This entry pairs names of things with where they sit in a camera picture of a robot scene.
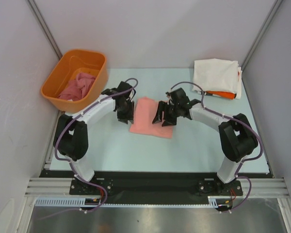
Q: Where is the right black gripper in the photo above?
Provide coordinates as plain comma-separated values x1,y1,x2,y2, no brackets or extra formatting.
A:
153,100,181,127

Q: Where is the light pink t-shirt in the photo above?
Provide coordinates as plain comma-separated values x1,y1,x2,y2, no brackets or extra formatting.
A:
129,96,174,139

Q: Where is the dark pink t-shirt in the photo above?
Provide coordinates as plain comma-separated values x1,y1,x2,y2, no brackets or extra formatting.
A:
58,72,96,101

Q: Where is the orange plastic basket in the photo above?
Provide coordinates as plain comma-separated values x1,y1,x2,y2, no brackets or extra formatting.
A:
41,49,109,113

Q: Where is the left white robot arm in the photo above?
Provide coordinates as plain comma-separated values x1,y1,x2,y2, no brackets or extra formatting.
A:
53,88,136,194

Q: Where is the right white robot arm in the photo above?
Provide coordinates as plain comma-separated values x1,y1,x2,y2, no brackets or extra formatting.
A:
152,100,258,195

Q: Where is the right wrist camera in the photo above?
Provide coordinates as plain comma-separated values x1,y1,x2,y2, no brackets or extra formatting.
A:
166,88,190,107

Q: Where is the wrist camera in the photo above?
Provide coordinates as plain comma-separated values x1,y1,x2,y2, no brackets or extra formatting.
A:
166,88,190,107
117,81,136,100

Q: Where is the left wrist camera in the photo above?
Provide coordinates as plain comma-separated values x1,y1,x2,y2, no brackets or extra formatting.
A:
117,81,136,100

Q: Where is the white slotted cable duct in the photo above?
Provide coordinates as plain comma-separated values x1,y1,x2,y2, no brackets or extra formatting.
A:
35,197,232,209

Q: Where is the aluminium frame rail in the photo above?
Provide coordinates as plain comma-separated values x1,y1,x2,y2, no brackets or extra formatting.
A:
26,178,290,199

